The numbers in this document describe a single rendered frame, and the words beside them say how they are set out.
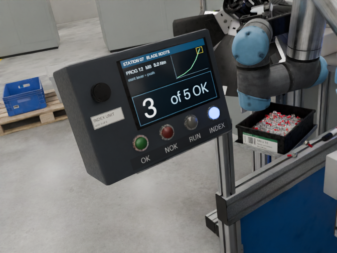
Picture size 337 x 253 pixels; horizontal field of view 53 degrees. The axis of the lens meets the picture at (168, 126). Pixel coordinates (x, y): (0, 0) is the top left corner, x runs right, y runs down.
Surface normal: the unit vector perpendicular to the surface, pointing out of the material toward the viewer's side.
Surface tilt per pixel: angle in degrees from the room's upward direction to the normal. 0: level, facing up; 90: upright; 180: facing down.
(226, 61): 51
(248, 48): 90
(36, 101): 90
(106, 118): 75
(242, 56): 90
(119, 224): 0
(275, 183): 90
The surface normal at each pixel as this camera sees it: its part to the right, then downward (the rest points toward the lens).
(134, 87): 0.49, 0.06
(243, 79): -0.74, 0.37
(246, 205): 0.54, 0.29
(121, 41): 0.25, 0.39
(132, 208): -0.14, -0.89
